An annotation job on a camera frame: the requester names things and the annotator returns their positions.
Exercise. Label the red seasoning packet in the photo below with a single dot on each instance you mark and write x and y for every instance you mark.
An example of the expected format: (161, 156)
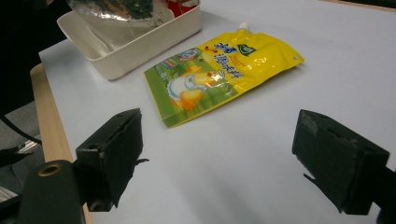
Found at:
(179, 6)

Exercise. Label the yellow green spout pouch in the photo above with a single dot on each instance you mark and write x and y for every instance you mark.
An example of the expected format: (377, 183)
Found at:
(218, 71)

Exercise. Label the clear dried seaweed packet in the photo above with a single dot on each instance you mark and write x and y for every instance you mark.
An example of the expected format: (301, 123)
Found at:
(124, 12)

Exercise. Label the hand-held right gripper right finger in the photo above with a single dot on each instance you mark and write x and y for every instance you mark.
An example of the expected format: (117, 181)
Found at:
(339, 161)

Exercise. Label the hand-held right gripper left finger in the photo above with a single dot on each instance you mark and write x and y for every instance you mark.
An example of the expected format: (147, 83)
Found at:
(112, 155)

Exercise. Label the white plastic container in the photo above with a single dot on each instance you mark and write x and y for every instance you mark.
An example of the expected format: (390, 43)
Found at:
(140, 53)

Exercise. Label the pale blue table mat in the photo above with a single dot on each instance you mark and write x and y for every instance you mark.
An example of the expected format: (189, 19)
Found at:
(249, 155)

